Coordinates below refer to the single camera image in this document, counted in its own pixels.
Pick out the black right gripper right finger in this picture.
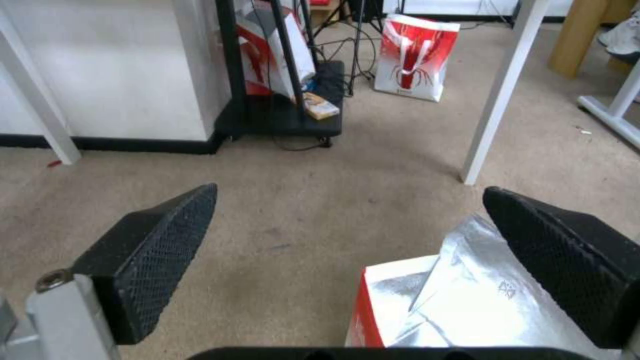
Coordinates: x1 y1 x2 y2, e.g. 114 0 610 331
482 186 640 350

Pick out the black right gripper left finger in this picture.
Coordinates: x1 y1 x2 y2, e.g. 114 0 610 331
0 182 219 360

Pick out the red white foil-lined delivery bag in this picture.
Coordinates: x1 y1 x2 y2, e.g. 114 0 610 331
344 213 621 353

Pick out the red white bag on stand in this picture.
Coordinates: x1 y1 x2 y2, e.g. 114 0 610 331
234 0 318 104

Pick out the red white lobster print bag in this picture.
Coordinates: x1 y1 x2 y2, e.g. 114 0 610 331
373 13 462 103

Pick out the white table leg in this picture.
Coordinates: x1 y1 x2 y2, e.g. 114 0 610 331
459 0 553 186
0 7 83 166

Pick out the white cabinet panel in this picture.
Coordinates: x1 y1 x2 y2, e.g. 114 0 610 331
0 0 232 143

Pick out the black wheeled stand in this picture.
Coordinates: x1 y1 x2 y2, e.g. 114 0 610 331
213 0 347 145

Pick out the wooden furniture leg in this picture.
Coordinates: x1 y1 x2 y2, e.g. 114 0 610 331
548 0 637 79

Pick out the small yellow printed box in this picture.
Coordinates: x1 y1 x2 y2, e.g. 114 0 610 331
300 92 342 121

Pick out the person's white shoe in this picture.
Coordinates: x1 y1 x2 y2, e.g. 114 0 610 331
597 14 640 57

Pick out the black tripod stand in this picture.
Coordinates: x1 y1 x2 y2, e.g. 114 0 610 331
309 0 386 97

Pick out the white desk foot frame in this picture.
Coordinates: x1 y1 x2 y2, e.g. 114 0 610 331
576 63 640 147

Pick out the black cable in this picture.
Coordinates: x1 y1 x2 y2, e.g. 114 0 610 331
269 127 335 152

